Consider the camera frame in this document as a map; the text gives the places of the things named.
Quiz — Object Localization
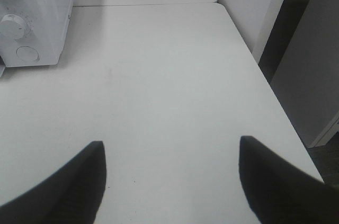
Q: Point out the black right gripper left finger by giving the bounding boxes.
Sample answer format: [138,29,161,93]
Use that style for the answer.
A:
[1,141,107,223]

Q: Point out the round door release button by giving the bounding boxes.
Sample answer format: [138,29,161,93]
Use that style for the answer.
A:
[16,46,39,62]

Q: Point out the white lower timer knob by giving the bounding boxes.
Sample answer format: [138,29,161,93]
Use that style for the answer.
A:
[1,14,28,40]

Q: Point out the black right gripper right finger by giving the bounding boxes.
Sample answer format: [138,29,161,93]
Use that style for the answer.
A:
[238,136,338,223]

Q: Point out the white microwave oven body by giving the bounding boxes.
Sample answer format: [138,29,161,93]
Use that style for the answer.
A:
[1,0,74,67]

